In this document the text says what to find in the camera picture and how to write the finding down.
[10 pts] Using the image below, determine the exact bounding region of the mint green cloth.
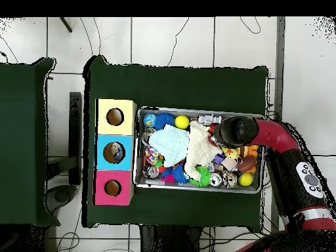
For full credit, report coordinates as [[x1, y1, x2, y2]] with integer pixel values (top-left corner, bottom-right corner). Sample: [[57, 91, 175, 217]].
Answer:
[[148, 123, 192, 169]]

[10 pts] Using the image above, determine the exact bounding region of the pale yellow cloth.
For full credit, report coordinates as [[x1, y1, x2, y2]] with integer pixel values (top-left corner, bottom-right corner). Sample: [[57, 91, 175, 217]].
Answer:
[[183, 120, 225, 181]]

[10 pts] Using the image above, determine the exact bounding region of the clear mesh bin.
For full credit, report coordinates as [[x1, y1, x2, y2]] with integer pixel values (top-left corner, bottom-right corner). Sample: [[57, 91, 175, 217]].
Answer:
[[133, 107, 266, 194]]

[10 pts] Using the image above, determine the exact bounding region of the wooden box with three holes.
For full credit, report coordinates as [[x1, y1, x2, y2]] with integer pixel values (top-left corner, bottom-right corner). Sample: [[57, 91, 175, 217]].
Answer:
[[93, 97, 138, 207]]

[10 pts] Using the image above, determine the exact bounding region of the blue spiky ball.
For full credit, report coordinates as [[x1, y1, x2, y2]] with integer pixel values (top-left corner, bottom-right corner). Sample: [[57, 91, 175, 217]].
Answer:
[[154, 112, 177, 131]]

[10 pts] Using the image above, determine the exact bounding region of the multicoloured toy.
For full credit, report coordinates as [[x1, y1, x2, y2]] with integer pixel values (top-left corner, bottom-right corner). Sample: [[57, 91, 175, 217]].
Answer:
[[144, 146, 161, 166]]

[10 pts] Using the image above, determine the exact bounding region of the blue globe ball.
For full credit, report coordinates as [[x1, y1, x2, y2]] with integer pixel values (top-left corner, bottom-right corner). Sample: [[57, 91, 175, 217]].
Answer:
[[142, 112, 158, 129]]

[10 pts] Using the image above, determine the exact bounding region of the silver and black can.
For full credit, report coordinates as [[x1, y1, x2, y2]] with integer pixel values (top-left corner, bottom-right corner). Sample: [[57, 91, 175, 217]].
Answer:
[[144, 165, 161, 180]]

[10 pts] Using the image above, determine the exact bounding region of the blue fuzzy toy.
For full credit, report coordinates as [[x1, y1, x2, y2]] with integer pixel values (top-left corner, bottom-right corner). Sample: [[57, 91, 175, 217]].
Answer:
[[172, 163, 190, 184]]

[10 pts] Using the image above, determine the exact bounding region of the pink fuzzy toy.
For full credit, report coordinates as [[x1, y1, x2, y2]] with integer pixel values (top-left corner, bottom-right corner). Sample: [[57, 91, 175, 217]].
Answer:
[[159, 167, 177, 184]]

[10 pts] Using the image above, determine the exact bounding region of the silver robot toy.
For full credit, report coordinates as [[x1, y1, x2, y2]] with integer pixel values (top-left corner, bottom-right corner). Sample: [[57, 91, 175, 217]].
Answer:
[[198, 114, 224, 126]]

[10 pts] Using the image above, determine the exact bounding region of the green fuzzy toy with eyes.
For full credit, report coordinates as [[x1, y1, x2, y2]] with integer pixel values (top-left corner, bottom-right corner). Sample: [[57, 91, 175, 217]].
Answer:
[[189, 165, 213, 188]]

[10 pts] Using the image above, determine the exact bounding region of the yellow duck toy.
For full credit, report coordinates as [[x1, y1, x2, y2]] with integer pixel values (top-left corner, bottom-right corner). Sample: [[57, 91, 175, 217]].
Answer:
[[222, 147, 240, 161]]

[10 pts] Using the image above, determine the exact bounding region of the small wooden block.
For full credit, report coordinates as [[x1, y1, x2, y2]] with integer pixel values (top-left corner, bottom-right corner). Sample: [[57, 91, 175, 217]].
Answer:
[[221, 157, 240, 172]]

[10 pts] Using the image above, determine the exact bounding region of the crushed silver can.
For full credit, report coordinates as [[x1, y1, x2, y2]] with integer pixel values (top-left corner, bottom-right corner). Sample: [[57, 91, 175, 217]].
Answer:
[[222, 171, 238, 190]]

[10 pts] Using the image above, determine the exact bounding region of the brown toy football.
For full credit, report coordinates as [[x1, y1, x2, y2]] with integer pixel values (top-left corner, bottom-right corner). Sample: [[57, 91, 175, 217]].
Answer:
[[237, 156, 258, 173]]

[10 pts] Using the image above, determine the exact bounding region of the orange spiky toy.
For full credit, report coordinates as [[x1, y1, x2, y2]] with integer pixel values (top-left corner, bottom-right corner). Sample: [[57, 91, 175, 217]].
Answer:
[[247, 144, 261, 174]]

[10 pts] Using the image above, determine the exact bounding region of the small yellow ball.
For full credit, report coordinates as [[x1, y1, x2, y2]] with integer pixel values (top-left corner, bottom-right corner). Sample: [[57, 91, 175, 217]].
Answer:
[[238, 173, 253, 188]]

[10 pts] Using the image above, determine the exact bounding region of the dark green side table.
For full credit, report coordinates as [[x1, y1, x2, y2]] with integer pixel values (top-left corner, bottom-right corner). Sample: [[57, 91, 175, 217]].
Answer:
[[0, 56, 60, 228]]

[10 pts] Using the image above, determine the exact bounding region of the black floor cable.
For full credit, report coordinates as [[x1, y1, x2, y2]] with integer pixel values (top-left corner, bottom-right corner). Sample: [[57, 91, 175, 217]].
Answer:
[[58, 16, 111, 58]]

